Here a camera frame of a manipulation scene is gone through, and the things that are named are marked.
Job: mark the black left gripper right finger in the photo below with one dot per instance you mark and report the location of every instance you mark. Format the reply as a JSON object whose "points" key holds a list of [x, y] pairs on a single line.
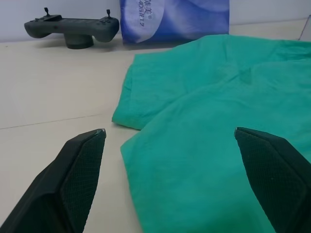
{"points": [[274, 170]]}

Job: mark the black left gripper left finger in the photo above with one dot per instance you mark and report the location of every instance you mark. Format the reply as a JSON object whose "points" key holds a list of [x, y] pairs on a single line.
{"points": [[63, 184]]}

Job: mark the green fabric garment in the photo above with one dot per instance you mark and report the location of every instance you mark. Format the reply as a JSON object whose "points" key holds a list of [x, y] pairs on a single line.
{"points": [[194, 109]]}

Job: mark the dark grey round stand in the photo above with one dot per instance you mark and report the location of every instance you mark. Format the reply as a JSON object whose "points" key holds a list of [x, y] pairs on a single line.
{"points": [[80, 41]]}

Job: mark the grey remote controller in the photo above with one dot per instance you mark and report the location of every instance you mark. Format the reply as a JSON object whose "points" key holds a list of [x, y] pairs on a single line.
{"points": [[73, 25]]}

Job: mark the blue tissue pack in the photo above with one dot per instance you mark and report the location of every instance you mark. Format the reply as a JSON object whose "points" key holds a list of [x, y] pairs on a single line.
{"points": [[175, 21]]}

